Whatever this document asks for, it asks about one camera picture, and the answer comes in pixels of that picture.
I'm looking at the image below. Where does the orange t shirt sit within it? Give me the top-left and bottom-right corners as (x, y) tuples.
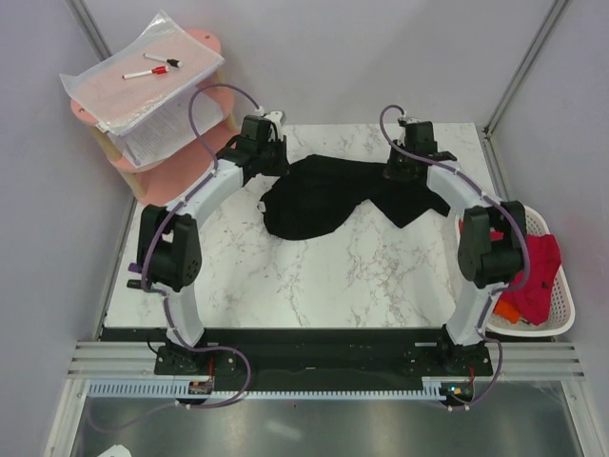
(493, 299), (521, 324)

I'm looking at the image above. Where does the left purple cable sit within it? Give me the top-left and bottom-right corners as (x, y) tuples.
(85, 83), (265, 433)

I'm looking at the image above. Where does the aluminium frame rail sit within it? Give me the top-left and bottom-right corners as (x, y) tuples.
(69, 342), (583, 381)

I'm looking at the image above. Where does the pink three tier shelf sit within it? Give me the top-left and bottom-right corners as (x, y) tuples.
(70, 30), (236, 205)

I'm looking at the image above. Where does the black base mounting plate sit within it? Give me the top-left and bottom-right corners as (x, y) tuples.
(101, 328), (493, 393)

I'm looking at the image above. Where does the printed paper stack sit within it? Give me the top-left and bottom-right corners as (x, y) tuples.
(108, 89), (196, 169)

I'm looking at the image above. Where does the black cap whiteboard marker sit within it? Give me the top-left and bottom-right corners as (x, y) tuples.
(143, 52), (183, 69)

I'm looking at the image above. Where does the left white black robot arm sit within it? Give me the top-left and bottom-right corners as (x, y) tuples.
(127, 110), (289, 374)

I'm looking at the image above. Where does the plastic sleeve with pink paper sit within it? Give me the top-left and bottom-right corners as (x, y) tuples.
(60, 11), (225, 135)

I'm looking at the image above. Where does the white plastic laundry basket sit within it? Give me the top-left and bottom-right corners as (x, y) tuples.
(456, 202), (577, 339)

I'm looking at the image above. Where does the purple pen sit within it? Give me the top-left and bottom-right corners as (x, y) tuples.
(123, 144), (141, 169)

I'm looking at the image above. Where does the magenta t shirt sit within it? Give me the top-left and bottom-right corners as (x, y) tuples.
(499, 234), (561, 326)

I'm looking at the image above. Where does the black t shirt blue logo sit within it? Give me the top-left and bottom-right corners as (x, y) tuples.
(260, 155), (450, 241)

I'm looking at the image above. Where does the red cap whiteboard marker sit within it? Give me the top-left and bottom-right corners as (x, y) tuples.
(122, 66), (169, 80)

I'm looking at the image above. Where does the white slotted cable duct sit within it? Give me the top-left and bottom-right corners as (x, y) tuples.
(88, 379), (472, 401)

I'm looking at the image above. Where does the white paper scrap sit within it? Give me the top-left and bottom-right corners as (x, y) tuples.
(98, 445), (131, 457)

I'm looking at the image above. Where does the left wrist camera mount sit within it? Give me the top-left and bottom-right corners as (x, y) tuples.
(263, 110), (286, 136)

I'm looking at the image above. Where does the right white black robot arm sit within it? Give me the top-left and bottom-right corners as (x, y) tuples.
(384, 116), (530, 375)

